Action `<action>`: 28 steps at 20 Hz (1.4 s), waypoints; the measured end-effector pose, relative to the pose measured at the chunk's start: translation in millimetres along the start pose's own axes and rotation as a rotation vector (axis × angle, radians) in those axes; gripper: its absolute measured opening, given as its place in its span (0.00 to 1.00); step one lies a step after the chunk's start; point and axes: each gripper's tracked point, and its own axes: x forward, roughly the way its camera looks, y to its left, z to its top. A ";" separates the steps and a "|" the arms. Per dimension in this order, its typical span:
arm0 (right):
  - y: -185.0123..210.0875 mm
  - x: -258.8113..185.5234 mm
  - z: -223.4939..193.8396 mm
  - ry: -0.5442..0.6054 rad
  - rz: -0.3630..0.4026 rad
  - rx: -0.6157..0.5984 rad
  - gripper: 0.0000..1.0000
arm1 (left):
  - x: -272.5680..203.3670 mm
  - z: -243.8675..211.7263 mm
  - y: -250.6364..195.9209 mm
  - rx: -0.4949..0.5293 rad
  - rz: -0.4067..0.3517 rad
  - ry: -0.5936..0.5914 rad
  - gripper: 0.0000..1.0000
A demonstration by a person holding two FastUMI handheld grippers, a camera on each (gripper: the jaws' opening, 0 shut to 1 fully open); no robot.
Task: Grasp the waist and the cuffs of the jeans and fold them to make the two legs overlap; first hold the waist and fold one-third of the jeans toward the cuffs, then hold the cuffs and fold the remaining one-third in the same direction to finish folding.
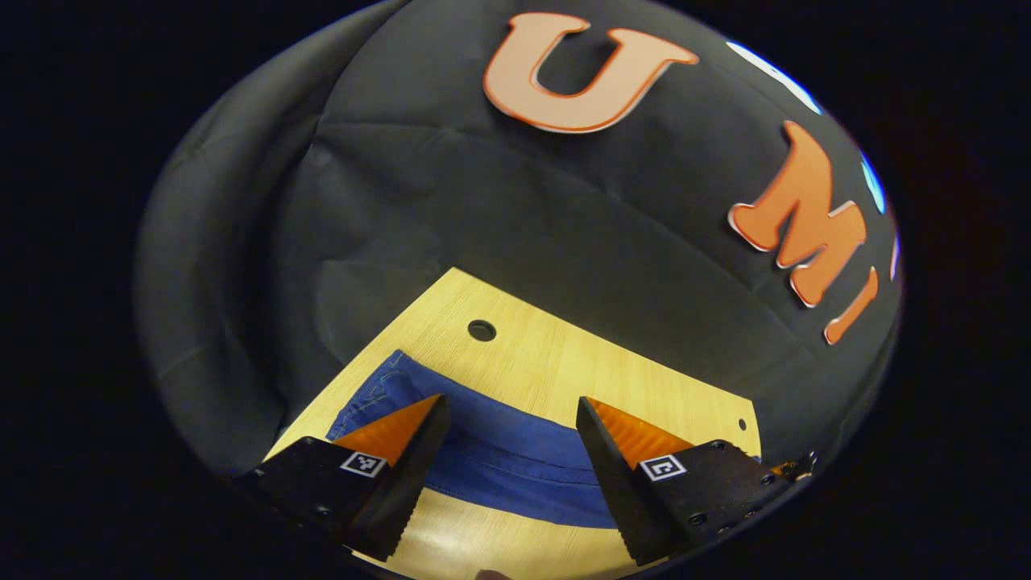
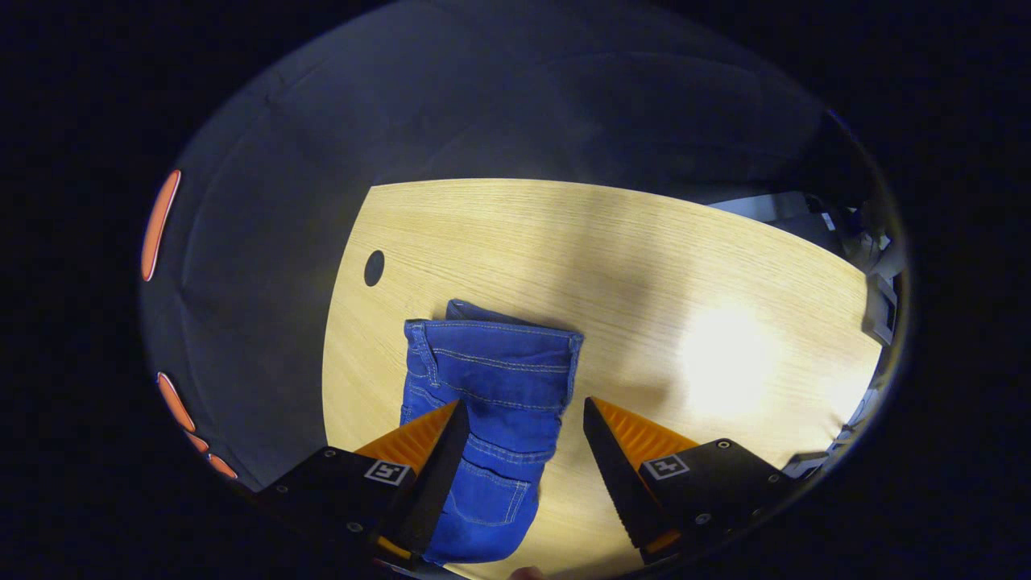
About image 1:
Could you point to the blue denim jeans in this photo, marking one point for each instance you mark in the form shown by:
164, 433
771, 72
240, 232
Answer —
515, 467

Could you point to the black backdrop cloth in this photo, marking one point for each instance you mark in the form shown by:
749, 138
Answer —
499, 209

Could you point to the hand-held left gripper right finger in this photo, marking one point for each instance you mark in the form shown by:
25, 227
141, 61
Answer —
616, 491

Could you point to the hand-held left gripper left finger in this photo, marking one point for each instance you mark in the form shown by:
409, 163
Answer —
407, 483

